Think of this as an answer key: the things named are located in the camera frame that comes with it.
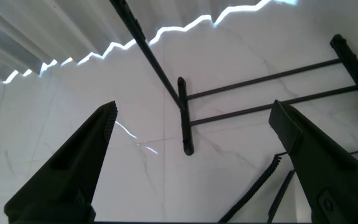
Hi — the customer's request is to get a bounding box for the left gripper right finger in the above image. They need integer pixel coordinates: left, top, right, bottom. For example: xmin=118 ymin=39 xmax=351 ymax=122
xmin=268 ymin=99 xmax=358 ymax=223

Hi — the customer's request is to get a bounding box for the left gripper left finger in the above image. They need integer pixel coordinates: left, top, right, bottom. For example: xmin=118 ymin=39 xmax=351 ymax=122
xmin=3 ymin=100 xmax=119 ymax=223

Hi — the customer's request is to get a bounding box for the black clothes rack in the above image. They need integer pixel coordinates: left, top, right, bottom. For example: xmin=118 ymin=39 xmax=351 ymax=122
xmin=109 ymin=0 xmax=358 ymax=156

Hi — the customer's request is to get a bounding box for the white curtain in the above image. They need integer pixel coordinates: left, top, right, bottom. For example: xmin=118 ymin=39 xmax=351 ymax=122
xmin=0 ymin=0 xmax=262 ymax=88

